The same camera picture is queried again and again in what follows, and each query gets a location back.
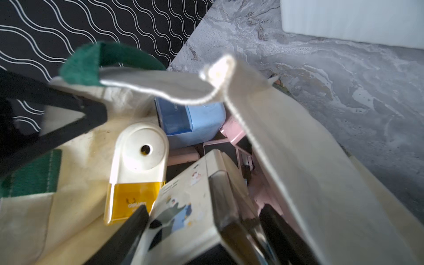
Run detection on pink pencil sharpener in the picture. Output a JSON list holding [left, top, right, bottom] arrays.
[[203, 115, 284, 216]]

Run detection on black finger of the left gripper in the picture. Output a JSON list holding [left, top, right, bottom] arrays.
[[1, 70, 108, 178]]

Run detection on yellow pencil sharpener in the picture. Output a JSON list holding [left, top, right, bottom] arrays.
[[104, 122, 170, 225]]

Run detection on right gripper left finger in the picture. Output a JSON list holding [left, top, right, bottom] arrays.
[[85, 205, 149, 265]]

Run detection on light blue pencil sharpener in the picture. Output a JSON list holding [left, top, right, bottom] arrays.
[[155, 97, 226, 150]]

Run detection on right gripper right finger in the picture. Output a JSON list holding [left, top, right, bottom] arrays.
[[259, 204, 318, 265]]

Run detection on brown lid white toolbox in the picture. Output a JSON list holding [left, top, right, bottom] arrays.
[[280, 1, 424, 49]]

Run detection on cream tote bag green handles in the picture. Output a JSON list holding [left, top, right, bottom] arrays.
[[1, 43, 424, 265]]

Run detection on cream white pencil sharpener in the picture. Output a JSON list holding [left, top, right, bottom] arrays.
[[132, 150, 279, 265]]

